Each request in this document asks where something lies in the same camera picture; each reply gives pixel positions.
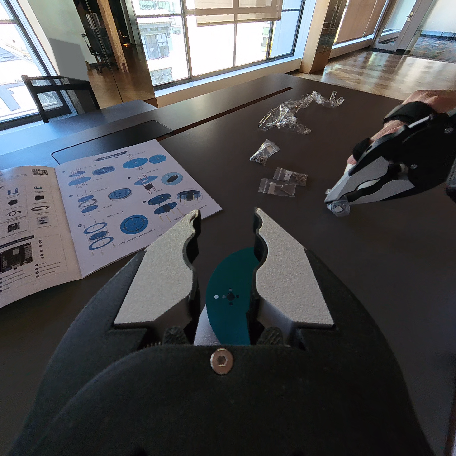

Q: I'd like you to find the large grid window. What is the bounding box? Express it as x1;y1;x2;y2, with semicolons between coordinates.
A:
0;0;50;123
132;0;307;90

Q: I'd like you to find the crumpled clear plastic wrap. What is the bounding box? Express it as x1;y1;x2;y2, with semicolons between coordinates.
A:
258;91;345;135

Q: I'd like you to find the small clear screw bag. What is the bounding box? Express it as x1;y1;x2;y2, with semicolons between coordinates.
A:
326;199;351;219
249;139;281;166

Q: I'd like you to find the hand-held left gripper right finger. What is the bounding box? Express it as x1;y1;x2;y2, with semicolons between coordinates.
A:
247;208;335;344

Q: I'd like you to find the wooden post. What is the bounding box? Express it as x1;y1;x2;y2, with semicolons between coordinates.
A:
95;0;126;73

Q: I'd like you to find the person's right hand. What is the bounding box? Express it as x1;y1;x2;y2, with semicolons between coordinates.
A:
347;89;456;166

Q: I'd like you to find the white foam sheet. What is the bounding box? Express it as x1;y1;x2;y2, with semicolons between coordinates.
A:
194;304;219;345

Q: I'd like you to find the dark grey desk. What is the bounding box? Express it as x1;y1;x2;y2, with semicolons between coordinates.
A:
0;99;175;168
0;73;456;456

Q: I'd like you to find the black frame chair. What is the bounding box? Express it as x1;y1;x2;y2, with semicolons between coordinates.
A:
21;74;101;123

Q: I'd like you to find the blue round metal plate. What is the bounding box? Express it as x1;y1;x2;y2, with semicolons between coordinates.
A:
205;246;261;345

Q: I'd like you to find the clear bag of nuts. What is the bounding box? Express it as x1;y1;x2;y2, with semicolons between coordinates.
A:
273;167;309;186

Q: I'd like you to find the clear bag with flat part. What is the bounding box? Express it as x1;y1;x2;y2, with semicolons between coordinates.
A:
259;177;297;197

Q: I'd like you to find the black office chair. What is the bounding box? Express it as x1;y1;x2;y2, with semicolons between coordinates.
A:
81;32;107;73

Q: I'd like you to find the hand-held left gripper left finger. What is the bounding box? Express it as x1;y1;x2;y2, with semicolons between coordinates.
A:
113;209;202;344

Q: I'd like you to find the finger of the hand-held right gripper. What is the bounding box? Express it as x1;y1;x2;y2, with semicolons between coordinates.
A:
344;177;417;206
325;156;392;205

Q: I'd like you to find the open instruction booklet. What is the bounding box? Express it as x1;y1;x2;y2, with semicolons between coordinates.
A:
0;139;223;309

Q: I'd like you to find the beige roller blind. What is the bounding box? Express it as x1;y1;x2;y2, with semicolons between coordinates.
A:
194;0;283;27

